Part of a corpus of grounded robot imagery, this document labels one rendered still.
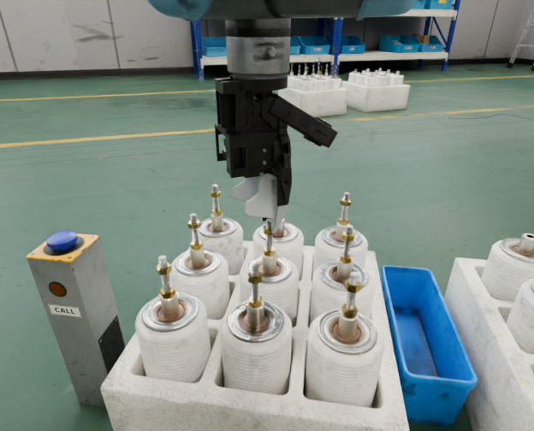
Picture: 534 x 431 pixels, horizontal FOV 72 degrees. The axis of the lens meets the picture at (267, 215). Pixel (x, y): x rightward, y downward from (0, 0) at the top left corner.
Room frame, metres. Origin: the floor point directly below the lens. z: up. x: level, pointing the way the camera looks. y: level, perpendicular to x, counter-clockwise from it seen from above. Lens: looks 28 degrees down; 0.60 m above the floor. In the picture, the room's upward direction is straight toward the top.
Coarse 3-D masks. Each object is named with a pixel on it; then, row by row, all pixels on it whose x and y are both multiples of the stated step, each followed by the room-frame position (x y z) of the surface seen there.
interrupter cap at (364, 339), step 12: (336, 312) 0.38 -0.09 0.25; (324, 324) 0.35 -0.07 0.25; (336, 324) 0.36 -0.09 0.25; (360, 324) 0.35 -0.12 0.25; (372, 324) 0.35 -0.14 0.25; (324, 336) 0.33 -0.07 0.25; (336, 336) 0.34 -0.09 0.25; (360, 336) 0.34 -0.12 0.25; (372, 336) 0.33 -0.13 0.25; (336, 348) 0.31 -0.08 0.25; (348, 348) 0.31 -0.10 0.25; (360, 348) 0.31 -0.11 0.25
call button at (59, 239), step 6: (54, 234) 0.45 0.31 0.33; (60, 234) 0.45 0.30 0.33; (66, 234) 0.45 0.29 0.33; (72, 234) 0.45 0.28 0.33; (48, 240) 0.44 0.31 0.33; (54, 240) 0.44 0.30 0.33; (60, 240) 0.44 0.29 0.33; (66, 240) 0.44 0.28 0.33; (72, 240) 0.44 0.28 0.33; (48, 246) 0.43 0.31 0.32; (54, 246) 0.43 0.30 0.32; (60, 246) 0.43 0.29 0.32; (66, 246) 0.43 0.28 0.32; (72, 246) 0.44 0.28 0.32
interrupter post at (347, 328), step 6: (342, 318) 0.34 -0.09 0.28; (348, 318) 0.34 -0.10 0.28; (354, 318) 0.34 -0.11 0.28; (342, 324) 0.34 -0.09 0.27; (348, 324) 0.33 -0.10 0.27; (354, 324) 0.34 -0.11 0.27; (342, 330) 0.34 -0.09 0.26; (348, 330) 0.33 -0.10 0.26; (354, 330) 0.34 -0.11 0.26; (342, 336) 0.34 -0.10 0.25; (348, 336) 0.33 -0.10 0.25
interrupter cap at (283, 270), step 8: (280, 256) 0.51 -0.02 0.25; (248, 264) 0.49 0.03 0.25; (280, 264) 0.49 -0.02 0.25; (288, 264) 0.49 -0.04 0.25; (248, 272) 0.47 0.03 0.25; (280, 272) 0.47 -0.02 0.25; (288, 272) 0.47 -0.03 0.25; (264, 280) 0.44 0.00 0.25; (272, 280) 0.44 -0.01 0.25; (280, 280) 0.45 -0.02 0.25
